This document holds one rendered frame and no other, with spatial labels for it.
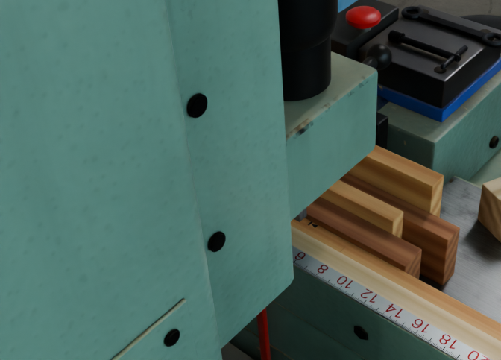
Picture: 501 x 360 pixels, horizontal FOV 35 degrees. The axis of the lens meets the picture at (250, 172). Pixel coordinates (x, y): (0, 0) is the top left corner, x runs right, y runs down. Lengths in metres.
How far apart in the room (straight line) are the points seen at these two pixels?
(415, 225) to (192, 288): 0.30
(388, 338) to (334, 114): 0.15
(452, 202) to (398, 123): 0.08
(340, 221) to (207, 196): 0.24
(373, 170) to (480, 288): 0.12
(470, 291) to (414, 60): 0.20
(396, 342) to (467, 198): 0.20
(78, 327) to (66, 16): 0.12
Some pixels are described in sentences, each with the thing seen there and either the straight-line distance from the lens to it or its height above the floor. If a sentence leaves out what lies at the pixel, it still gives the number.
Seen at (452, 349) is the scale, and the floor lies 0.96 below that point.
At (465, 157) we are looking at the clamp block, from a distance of 0.73.
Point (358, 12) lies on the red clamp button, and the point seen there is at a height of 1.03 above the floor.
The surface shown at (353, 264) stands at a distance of 0.57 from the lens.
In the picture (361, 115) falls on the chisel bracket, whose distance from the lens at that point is 0.55.
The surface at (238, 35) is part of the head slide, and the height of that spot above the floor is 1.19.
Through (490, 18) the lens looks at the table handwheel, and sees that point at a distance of 0.85.
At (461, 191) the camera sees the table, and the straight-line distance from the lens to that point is 0.71.
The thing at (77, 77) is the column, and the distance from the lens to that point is 0.25.
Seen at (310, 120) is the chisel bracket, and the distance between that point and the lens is 0.50.
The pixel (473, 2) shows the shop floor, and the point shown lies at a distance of 2.87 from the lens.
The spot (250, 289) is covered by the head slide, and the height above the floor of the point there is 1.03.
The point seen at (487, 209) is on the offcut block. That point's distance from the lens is 0.67.
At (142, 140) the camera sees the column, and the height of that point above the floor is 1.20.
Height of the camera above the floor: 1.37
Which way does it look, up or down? 40 degrees down
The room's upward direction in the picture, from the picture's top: 6 degrees counter-clockwise
